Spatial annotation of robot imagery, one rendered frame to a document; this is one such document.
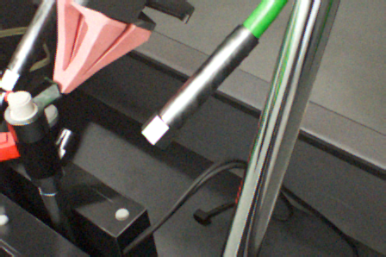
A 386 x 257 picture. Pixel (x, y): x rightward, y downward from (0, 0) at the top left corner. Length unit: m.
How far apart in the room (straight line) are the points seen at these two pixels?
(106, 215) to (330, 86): 1.60
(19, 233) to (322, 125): 0.29
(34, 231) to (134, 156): 0.27
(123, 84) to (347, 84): 1.36
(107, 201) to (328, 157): 0.22
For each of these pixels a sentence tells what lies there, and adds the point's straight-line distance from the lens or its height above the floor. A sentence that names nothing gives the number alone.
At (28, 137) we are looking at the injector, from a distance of 0.55.
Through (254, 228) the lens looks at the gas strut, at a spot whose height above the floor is 1.34.
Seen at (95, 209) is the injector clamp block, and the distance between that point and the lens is 0.64.
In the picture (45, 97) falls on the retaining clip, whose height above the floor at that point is 1.10.
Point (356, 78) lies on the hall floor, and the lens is 2.21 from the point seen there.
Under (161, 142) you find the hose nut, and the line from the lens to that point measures 0.50.
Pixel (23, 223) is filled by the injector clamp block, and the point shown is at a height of 0.98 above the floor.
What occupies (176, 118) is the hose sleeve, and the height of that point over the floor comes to 1.12.
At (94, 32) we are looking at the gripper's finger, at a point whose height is 1.15.
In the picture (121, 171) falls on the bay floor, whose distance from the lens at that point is 0.87.
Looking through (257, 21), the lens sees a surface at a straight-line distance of 0.48.
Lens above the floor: 1.46
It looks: 44 degrees down
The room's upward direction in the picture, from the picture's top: 9 degrees counter-clockwise
